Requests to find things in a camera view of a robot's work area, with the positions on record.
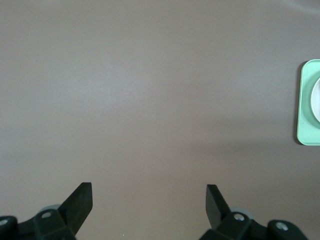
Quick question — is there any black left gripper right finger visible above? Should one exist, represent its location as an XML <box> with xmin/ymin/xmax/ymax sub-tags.
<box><xmin>198</xmin><ymin>184</ymin><xmax>307</xmax><ymax>240</ymax></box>

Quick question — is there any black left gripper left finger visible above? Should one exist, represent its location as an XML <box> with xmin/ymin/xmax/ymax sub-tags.
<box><xmin>0</xmin><ymin>182</ymin><xmax>94</xmax><ymax>240</ymax></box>

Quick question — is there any round beige speckled plate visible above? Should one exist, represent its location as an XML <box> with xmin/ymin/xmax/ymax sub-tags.
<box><xmin>310</xmin><ymin>77</ymin><xmax>320</xmax><ymax>123</ymax></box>

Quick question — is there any mint green rectangular tray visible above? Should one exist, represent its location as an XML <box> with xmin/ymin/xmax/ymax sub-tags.
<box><xmin>296</xmin><ymin>59</ymin><xmax>320</xmax><ymax>146</ymax></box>

